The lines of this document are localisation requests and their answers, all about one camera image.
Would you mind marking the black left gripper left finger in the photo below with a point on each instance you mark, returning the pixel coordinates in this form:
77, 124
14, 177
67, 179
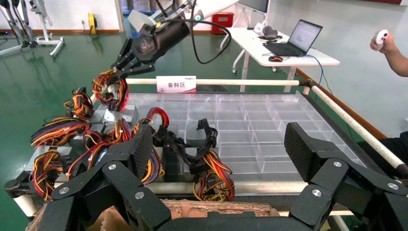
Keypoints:
127, 178

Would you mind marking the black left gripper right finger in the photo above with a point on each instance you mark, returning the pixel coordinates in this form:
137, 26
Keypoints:
331, 178

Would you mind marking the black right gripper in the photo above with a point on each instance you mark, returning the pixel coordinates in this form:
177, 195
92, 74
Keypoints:
162, 39

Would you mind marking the white handheld controller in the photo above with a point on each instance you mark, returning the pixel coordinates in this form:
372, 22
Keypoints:
381, 36

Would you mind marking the operator bare forearm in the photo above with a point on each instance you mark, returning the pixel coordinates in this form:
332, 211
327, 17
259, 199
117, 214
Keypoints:
400, 65

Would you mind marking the operator hand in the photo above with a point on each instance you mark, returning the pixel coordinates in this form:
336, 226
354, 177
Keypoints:
392, 44

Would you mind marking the white red sign card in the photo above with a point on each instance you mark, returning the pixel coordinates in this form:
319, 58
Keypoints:
176, 85

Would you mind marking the operator body black clothing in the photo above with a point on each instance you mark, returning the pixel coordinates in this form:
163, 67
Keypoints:
395, 145

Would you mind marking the brown cardboard divider box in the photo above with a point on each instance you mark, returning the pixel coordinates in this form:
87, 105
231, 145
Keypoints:
207, 207

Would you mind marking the clear plastic divided tray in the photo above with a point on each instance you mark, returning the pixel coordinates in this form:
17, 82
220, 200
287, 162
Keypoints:
255, 127

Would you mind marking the red metal box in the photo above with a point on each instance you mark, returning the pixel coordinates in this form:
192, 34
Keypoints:
222, 20

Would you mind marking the small blue scrap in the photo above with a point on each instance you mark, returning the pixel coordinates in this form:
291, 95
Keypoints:
37, 103

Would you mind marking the grey black robot legs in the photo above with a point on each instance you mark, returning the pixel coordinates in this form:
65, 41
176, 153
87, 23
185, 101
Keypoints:
28, 43

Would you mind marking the white office desk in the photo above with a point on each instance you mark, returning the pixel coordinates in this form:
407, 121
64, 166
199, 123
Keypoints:
248, 41

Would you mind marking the orange black computer mouse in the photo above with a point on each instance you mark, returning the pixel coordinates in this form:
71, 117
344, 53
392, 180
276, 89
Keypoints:
275, 59

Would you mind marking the small white box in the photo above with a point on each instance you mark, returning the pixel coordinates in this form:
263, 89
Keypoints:
258, 28

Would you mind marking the dark computer monitor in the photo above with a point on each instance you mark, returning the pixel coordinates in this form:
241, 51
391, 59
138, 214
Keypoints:
255, 4

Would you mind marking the grey headset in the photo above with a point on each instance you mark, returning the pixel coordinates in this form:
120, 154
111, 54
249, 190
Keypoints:
270, 32

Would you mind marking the black laptop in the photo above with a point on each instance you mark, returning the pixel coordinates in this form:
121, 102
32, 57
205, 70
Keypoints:
304, 35

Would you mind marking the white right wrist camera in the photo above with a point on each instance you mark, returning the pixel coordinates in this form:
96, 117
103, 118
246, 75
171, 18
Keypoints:
140, 20

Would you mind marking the silver camera bracket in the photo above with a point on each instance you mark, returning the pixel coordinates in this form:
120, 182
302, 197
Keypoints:
169, 12

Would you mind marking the white stand frame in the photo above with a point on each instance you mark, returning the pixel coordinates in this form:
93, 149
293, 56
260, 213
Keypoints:
47, 39

